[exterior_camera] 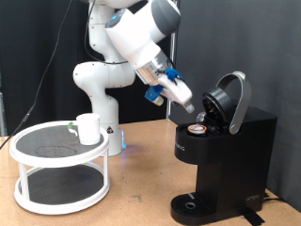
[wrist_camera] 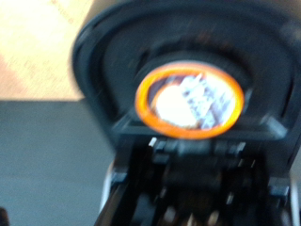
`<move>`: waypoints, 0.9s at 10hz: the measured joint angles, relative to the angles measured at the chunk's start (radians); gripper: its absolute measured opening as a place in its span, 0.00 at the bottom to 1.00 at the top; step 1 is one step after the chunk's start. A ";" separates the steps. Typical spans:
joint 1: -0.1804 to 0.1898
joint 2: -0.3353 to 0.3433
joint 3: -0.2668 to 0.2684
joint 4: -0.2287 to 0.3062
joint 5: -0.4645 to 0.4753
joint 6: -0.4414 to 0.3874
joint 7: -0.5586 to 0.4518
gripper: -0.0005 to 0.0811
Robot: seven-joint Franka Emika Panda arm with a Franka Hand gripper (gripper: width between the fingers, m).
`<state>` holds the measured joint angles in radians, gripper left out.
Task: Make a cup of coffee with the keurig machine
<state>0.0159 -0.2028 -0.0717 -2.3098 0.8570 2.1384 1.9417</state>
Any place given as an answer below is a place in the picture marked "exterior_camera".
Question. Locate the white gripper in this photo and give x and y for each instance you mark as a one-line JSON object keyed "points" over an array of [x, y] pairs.
{"points": [[177, 91]]}

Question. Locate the black Keurig coffee machine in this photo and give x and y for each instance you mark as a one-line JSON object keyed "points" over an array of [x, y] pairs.
{"points": [[238, 157]]}

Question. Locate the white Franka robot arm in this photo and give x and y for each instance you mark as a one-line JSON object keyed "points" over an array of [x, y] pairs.
{"points": [[103, 75]]}

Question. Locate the silver vertical metal pole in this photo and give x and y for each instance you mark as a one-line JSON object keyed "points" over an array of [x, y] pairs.
{"points": [[173, 47]]}

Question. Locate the dark grey partition panel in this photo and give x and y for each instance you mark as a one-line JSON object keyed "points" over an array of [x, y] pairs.
{"points": [[250, 37]]}

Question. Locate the black tape strip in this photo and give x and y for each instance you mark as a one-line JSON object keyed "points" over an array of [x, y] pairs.
{"points": [[253, 218]]}

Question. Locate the white two-tier turntable stand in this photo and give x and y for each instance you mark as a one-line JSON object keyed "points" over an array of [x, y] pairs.
{"points": [[47, 142]]}

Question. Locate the black backdrop curtain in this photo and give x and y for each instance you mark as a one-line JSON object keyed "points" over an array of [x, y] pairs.
{"points": [[25, 47]]}

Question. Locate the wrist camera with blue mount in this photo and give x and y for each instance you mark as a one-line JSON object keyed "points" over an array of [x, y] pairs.
{"points": [[153, 93]]}

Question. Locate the grey metal post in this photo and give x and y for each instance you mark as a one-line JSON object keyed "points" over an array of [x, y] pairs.
{"points": [[2, 113]]}

